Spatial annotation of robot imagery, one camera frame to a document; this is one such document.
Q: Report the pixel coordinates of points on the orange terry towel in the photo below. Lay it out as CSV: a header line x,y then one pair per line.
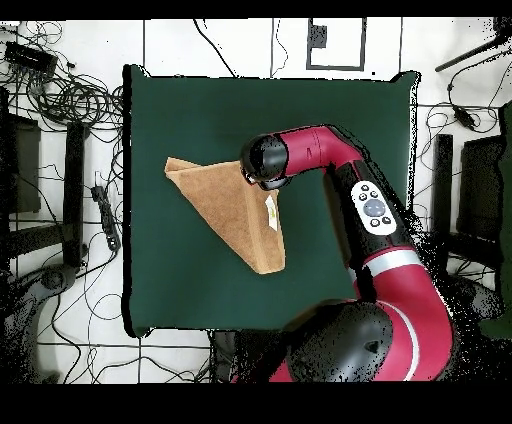
x,y
224,200

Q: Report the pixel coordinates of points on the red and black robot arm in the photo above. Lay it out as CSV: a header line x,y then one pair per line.
x,y
316,148

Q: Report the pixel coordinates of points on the dark flat panel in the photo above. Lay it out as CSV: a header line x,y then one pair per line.
x,y
480,188
26,168

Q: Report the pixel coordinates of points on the dark green table cloth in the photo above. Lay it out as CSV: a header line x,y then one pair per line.
x,y
180,280

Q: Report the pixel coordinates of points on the black power strip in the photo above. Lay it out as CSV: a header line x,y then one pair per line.
x,y
107,220

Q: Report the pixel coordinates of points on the black bar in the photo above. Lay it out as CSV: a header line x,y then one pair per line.
x,y
442,180
74,192

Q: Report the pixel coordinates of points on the black rounded stand base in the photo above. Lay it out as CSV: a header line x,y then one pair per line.
x,y
480,296
52,280

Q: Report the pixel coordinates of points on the black power adapter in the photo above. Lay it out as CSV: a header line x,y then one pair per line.
x,y
464,118

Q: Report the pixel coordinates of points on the black rod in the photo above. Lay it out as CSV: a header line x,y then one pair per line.
x,y
468,54

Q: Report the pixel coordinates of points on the black rectangular box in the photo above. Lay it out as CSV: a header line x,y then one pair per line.
x,y
30,58

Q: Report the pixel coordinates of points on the grey square frame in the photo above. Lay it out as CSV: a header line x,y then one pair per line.
x,y
308,48

